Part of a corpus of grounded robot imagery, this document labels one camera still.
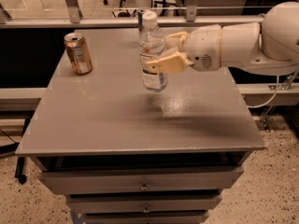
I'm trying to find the bottom grey drawer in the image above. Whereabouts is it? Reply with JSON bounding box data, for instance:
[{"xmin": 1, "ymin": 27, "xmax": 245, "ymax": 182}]
[{"xmin": 84, "ymin": 212, "xmax": 209, "ymax": 224}]

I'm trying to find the grey drawer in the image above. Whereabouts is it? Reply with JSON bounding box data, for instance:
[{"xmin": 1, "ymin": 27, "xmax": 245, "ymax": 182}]
[
  {"xmin": 39, "ymin": 166, "xmax": 244, "ymax": 195},
  {"xmin": 66, "ymin": 193, "xmax": 222, "ymax": 214},
  {"xmin": 84, "ymin": 212, "xmax": 209, "ymax": 224}
]

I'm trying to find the white cable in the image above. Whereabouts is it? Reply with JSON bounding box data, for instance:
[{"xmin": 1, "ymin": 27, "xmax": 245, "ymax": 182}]
[{"xmin": 246, "ymin": 75, "xmax": 279, "ymax": 109}]

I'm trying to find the middle grey drawer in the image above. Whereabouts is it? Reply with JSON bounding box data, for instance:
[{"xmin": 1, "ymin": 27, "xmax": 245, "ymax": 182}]
[{"xmin": 66, "ymin": 193, "xmax": 222, "ymax": 214}]

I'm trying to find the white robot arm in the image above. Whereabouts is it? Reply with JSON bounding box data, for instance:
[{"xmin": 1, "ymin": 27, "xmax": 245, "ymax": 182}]
[{"xmin": 145, "ymin": 2, "xmax": 299, "ymax": 76}]

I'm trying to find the blue silver energy drink can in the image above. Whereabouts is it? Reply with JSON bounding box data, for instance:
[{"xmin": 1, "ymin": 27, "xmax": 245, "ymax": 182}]
[{"xmin": 137, "ymin": 7, "xmax": 147, "ymax": 32}]

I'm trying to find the orange soda can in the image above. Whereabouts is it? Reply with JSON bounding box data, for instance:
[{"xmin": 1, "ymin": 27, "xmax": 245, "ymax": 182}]
[{"xmin": 64, "ymin": 33, "xmax": 93, "ymax": 75}]

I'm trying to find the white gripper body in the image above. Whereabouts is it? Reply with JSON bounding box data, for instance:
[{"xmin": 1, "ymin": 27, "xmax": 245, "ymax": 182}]
[{"xmin": 184, "ymin": 25, "xmax": 221, "ymax": 72}]

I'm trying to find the clear plastic tea bottle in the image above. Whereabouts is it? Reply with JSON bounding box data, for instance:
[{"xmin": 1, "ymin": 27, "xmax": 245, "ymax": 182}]
[{"xmin": 138, "ymin": 10, "xmax": 167, "ymax": 91}]

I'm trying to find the black stand leg with wheel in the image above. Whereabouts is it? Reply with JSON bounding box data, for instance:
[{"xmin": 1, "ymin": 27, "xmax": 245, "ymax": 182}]
[{"xmin": 15, "ymin": 118, "xmax": 30, "ymax": 185}]

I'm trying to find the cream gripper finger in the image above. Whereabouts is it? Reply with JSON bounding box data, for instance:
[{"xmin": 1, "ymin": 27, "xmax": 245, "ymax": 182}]
[
  {"xmin": 166, "ymin": 31, "xmax": 189, "ymax": 51},
  {"xmin": 145, "ymin": 52, "xmax": 193, "ymax": 74}
]

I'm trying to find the grey drawer cabinet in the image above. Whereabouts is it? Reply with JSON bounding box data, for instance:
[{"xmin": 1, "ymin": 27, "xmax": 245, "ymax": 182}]
[{"xmin": 14, "ymin": 26, "xmax": 266, "ymax": 224}]

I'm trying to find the metal railing frame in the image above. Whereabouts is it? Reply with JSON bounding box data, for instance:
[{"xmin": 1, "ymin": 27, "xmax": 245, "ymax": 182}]
[{"xmin": 0, "ymin": 0, "xmax": 298, "ymax": 28}]

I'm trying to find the top grey drawer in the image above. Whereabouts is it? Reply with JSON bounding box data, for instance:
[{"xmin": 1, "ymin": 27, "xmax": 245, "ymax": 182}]
[{"xmin": 39, "ymin": 166, "xmax": 244, "ymax": 195}]

